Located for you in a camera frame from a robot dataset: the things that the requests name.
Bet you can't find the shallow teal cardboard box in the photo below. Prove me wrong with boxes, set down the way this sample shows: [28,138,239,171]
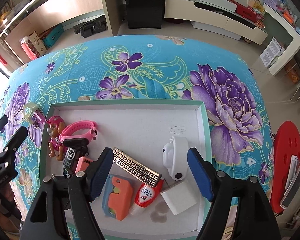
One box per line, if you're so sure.
[39,99,213,239]

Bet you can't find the white ring-shaped gadget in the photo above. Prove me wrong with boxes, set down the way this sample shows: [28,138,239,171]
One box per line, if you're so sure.
[162,136,190,181]

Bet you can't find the white television cabinet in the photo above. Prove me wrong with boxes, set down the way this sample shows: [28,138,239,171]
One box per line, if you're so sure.
[164,0,268,45]

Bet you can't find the yellow box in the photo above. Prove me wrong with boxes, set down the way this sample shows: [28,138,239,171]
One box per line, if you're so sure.
[247,0,264,14]

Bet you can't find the brown cardboard carton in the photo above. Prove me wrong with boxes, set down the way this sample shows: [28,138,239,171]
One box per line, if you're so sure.
[27,31,47,55]

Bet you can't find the red packet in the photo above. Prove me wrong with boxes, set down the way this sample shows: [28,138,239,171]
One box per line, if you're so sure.
[20,37,37,60]

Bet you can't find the white desk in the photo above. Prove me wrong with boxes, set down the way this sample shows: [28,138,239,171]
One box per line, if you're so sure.
[262,2,300,77]

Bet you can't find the white printed sheet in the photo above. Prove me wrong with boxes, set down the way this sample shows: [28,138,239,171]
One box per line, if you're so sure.
[260,36,285,68]

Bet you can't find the red plastic stool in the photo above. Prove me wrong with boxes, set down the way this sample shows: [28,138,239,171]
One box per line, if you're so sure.
[269,121,300,215]

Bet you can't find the white plastic bar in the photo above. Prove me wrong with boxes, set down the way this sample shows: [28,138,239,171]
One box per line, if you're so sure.
[285,155,299,190]

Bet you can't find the orange and blue toy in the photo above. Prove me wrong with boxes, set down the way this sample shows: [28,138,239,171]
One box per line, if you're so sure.
[102,174,135,221]

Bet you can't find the colourful toy boxes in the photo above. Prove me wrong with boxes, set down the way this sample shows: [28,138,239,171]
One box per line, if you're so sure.
[264,0,298,28]

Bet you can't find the puppy toy figure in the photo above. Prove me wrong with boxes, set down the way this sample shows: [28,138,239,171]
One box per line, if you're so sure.
[45,115,67,158]

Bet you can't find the gold black patterned bar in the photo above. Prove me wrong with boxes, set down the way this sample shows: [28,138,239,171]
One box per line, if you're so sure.
[112,147,163,188]

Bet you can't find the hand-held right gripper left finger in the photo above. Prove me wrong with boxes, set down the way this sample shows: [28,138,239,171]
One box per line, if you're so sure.
[20,147,114,240]

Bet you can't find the black water dispenser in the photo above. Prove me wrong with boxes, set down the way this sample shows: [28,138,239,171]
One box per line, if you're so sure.
[124,0,165,29]

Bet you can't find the white flat box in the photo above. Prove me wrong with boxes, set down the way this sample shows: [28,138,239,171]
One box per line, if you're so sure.
[197,0,238,12]

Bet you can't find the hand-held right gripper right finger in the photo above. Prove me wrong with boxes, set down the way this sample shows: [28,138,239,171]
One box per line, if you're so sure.
[187,147,282,240]

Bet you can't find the red and white glue stick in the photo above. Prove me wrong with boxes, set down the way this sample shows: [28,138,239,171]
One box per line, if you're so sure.
[129,177,165,215]

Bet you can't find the floral blanket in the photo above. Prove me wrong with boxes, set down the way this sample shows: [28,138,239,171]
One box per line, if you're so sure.
[0,35,278,240]

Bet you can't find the wooden sideboard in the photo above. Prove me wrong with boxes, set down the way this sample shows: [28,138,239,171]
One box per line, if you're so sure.
[0,0,127,60]

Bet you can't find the cream plastic bracket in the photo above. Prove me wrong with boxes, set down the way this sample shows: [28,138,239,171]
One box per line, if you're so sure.
[23,102,39,124]

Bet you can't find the white charger plug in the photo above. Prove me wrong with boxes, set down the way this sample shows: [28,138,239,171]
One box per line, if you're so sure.
[160,179,198,215]

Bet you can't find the black toy car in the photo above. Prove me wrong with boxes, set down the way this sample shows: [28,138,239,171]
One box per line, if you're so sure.
[62,145,89,178]

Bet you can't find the black case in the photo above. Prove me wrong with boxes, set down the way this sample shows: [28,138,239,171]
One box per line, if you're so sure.
[74,15,108,38]

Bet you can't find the red flat box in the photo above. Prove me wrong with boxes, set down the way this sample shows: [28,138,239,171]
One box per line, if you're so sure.
[236,4,257,23]

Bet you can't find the pink smartwatch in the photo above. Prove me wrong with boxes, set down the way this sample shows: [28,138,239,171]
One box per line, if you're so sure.
[59,121,98,147]

